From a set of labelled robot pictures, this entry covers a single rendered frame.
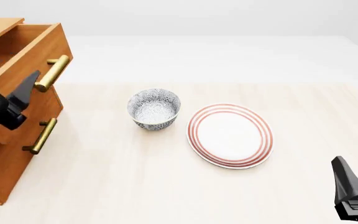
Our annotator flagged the blue patterned bowl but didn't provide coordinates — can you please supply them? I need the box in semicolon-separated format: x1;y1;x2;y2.
126;88;182;131

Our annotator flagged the wooden cabinet drawer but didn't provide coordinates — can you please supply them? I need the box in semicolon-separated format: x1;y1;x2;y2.
0;22;74;144
0;86;64;205

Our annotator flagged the brass drawer handle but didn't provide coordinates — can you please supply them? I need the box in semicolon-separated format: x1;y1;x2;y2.
22;118;58;155
33;54;71;93

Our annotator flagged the white plate with red rings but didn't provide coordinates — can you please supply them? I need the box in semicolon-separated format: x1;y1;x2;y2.
186;103;274;170

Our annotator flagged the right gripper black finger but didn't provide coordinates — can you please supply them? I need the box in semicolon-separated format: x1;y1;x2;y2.
331;155;358;203

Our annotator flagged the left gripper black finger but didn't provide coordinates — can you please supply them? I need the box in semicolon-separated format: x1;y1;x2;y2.
7;69;42;113

